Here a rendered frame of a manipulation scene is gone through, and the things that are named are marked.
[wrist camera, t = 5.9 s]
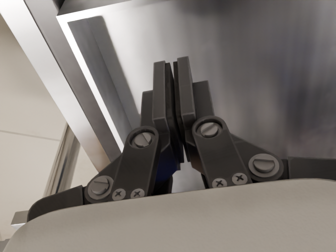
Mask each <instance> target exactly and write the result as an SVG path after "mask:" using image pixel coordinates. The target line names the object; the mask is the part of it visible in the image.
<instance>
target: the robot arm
mask: <svg viewBox="0 0 336 252"><path fill-rule="evenodd" d="M173 74H174V77H173ZM184 150H185V154H186V158H187V162H190V163H191V167H192V168H193V169H195V170H197V171H198V172H200V173H201V178H202V181H203V184H204V187H205V189H199V190H191V191H184V192H176V193H172V187H173V176H172V175H173V174H174V173H175V172H176V171H180V170H181V163H184V162H185V160H184ZM3 252H336V158H315V157H293V156H288V158H287V159H280V158H279V157H278V156H276V155H275V154H273V153H271V152H269V151H267V150H265V149H263V148H261V147H259V146H257V145H255V144H253V143H251V142H249V141H247V140H245V139H243V138H240V137H238V136H236V135H234V134H232V133H230V131H229V129H228V127H227V124H226V123H225V121H224V120H223V119H221V118H220V117H217V116H215V112H214V107H213V102H212V97H211V91H210V86H209V81H208V80H204V81H199V82H193V78H192V73H191V67H190V61H189V56H184V57H179V58H177V61H174V62H173V73H172V68H171V64H170V62H169V63H166V61H165V60H163V61H157V62H154V63H153V90H147V91H143V92H142V98H141V112H140V127H138V128H135V129H134V130H132V131H131V132H130V133H129V134H128V136H127V138H126V141H125V144H124V147H123V151H122V153H121V154H120V155H119V156H118V157H117V158H115V159H114V160H113V161H112V162H111V163H110V164H108V165H107V166H106V167H105V168H104V169H103V170H102V171H100V172H99V173H98V174H97V175H96V176H95V177H93V178H92V179H91V180H90V181H89V182H88V184H87V186H84V187H83V186H82V185H79V186H76V187H73V188H70V189H67V190H64V191H61V192H58V193H56V194H53V195H50V196H47V197H44V198H41V199H39V200H37V201H36V202H35V203H34V204H33V205H32V206H31V207H30V209H29V211H28V214H27V222H26V223H25V224H24V225H23V226H21V227H20V228H19V229H18V230H17V231H16V232H15V233H14V234H13V236H12V237H11V238H10V240H9V241H8V243H7V245H6V247H5V248H4V250H3Z"/></svg>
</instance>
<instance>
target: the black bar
mask: <svg viewBox="0 0 336 252"><path fill-rule="evenodd" d="M64 1H65V0H23V2H24V3H25V5H26V7H27V9H28V11H29V13H30V15H31V16H32V18H33V20H34V22H35V24H36V26H37V27H38V29H39V31H40V33H41V35H42V37H43V39H44V40H45V42H46V44H47V46H48V48H49V50H50V51H51V53H52V55H53V57H54V59H55V61H56V63H57V64H58V66H59V68H60V70H61V72H62V74H63V76H64V77H65V79H66V81H67V83H68V85H69V87H70V88H71V90H72V92H73V94H74V96H75V98H76V100H77V101H78V103H79V105H80V107H81V109H82V111H83V112H84V114H85V116H86V118H87V120H88V122H89V124H90V125H91V127H92V129H93V131H94V133H95V135H96V137H97V138H98V140H99V142H100V144H101V146H102V148H103V149H104V151H105V153H106V155H107V157H108V159H109V161H110V162H112V161H113V160H114V159H115V158H117V157H118V156H119V155H120V154H121V153H122V152H121V150H120V148H119V146H118V144H117V142H116V140H115V137H114V135H113V133H112V131H111V129H110V127H109V125H108V123H107V121H106V119H105V117H104V115H103V113H102V110H101V108H100V106H99V104H98V102H97V100H96V98H95V96H94V94H93V92H92V90H91V88H90V86H89V83H88V81H87V79H86V77H85V75H84V73H83V71H82V69H81V67H80V65H79V63H78V61H77V59H76V56H75V54H74V52H73V50H72V48H71V46H70V44H69V42H68V40H67V38H66V36H65V34H64V32H63V29H62V27H61V25H60V23H59V21H58V19H57V17H56V16H57V14H58V12H59V10H60V9H61V7H62V5H63V3H64Z"/></svg>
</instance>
